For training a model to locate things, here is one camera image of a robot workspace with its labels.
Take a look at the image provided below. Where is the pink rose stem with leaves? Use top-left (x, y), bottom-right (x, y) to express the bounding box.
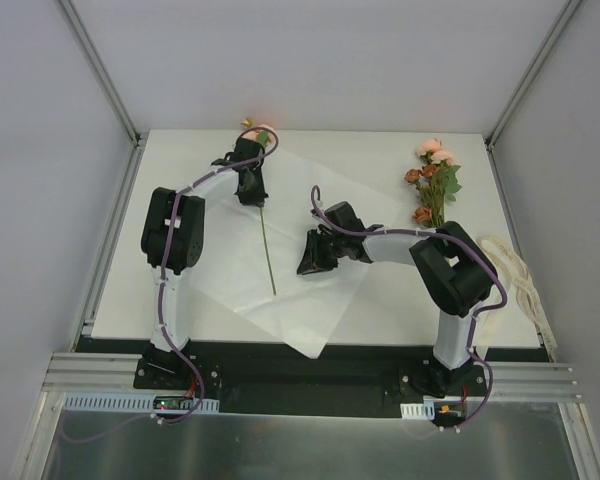
top-left (241, 117), bottom-right (277, 296)

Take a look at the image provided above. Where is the translucent white wrapping paper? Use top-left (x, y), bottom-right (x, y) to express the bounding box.
top-left (190, 150), bottom-right (401, 358)

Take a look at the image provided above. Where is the orange brown flower bunch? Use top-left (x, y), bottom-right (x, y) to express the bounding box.
top-left (404, 162), bottom-right (462, 227)

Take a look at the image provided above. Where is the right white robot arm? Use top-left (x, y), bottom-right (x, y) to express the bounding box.
top-left (297, 201), bottom-right (497, 398)

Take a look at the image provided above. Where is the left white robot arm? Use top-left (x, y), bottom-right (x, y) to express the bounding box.
top-left (134, 126), bottom-right (278, 390)

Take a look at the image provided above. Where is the cream printed ribbon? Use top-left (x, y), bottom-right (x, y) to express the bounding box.
top-left (478, 235), bottom-right (558, 361)

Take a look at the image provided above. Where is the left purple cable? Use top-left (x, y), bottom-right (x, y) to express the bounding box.
top-left (59, 130), bottom-right (280, 444)

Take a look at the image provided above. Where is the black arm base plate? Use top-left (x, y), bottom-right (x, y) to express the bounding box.
top-left (74, 338), bottom-right (554, 416)

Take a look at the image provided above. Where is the right white cable duct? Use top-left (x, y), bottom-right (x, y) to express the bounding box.
top-left (400, 401), bottom-right (435, 421)

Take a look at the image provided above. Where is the white cable duct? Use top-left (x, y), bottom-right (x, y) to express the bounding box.
top-left (400, 401), bottom-right (435, 421)
top-left (64, 393), bottom-right (198, 416)

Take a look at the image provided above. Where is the left aluminium frame post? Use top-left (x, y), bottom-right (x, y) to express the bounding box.
top-left (55, 0), bottom-right (142, 146)

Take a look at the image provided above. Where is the aluminium frame post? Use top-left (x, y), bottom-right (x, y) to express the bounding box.
top-left (55, 0), bottom-right (142, 146)
top-left (485, 0), bottom-right (586, 151)

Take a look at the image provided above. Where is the aluminium front rail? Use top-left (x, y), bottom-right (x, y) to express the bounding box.
top-left (42, 353), bottom-right (584, 403)

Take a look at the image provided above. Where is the left white cable duct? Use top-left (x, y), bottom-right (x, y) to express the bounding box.
top-left (64, 393), bottom-right (198, 416)

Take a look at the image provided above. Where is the right aluminium frame post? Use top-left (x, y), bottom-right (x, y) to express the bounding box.
top-left (485, 0), bottom-right (586, 151)

